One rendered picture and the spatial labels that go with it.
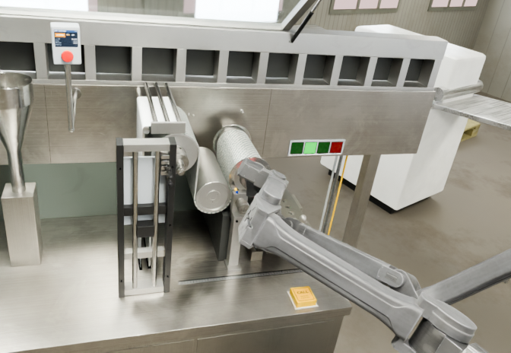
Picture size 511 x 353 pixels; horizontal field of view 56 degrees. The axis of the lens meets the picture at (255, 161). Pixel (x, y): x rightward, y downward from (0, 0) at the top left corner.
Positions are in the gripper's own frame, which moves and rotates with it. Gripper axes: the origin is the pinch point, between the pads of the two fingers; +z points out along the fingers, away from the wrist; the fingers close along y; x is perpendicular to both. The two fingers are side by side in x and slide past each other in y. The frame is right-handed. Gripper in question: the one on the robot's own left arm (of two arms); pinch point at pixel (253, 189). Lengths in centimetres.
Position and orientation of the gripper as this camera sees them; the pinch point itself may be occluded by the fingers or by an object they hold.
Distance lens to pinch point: 157.4
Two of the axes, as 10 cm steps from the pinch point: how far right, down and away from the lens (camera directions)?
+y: 9.5, -0.3, 3.0
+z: -2.9, 1.9, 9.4
